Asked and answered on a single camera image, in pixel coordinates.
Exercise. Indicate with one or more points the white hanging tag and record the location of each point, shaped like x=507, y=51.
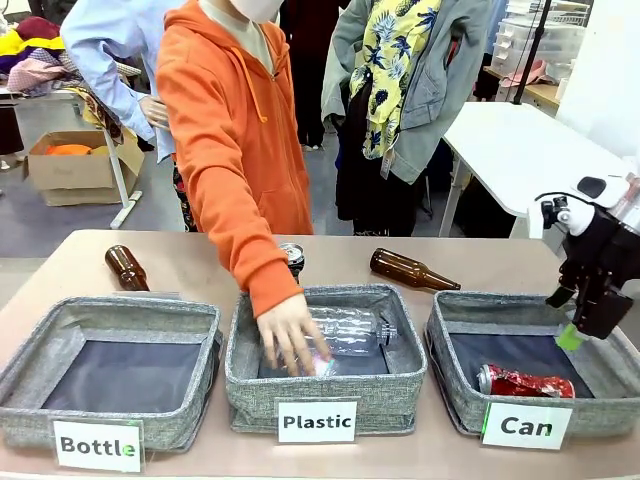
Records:
x=386, y=165

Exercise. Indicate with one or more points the right gripper black green-tipped finger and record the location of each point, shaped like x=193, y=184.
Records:
x=562, y=295
x=602, y=315

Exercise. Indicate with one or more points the pile of colourful clothes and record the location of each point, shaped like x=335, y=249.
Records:
x=35, y=55

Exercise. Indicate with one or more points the crushed black can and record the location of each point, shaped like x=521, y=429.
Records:
x=295, y=262

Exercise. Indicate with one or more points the orange cloth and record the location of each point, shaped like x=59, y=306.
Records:
x=67, y=149

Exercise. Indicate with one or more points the crushed red can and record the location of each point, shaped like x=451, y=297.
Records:
x=530, y=385

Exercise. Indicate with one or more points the person in yellow floral shirt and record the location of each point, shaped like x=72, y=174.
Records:
x=400, y=75

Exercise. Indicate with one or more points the orange-sleeved right forearm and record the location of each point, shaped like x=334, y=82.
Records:
x=250, y=250

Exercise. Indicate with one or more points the grey fabric basket labelled Bottle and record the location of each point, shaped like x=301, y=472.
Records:
x=125, y=420

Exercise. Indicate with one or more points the person in orange hoodie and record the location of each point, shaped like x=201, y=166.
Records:
x=225, y=125

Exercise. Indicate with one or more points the grey fabric basket labelled Can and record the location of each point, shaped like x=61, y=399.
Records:
x=450, y=370

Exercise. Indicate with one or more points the large clear plastic bottle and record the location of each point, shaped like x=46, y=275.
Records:
x=350, y=332

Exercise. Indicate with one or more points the white Bottle label sign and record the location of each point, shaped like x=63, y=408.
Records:
x=97, y=446

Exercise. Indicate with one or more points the person in dark clothes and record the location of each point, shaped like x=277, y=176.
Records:
x=310, y=75

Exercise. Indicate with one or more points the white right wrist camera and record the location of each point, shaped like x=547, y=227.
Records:
x=575, y=217

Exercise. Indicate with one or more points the blue-shirt person's hand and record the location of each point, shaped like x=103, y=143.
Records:
x=156, y=114

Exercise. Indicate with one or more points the white Can label sign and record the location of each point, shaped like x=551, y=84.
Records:
x=526, y=426

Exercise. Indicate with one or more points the black stand pole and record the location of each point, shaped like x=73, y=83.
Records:
x=534, y=50

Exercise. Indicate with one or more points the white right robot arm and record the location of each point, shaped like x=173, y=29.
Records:
x=617, y=192

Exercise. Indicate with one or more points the pink cloth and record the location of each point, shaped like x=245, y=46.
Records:
x=530, y=75

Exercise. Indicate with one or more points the brown glass bottle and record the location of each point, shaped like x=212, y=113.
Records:
x=405, y=270
x=127, y=270

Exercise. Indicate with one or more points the person in light blue shirt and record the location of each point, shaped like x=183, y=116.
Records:
x=110, y=50

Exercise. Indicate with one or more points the white face mask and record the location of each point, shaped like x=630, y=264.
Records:
x=255, y=9

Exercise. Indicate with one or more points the orange-hoodie person's right hand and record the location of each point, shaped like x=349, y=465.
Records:
x=290, y=335

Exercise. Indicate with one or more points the white Plastic label sign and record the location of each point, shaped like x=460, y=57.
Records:
x=317, y=421

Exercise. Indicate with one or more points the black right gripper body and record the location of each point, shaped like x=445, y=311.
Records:
x=607, y=250

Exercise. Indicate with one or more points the clear plastic storage drawers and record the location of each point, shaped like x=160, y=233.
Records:
x=555, y=40

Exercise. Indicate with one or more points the grey fabric basket labelled Plastic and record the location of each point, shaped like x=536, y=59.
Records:
x=250, y=395

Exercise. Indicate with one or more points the large white table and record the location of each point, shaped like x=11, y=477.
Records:
x=520, y=145

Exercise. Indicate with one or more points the brown cardboard box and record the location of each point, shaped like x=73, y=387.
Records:
x=70, y=175

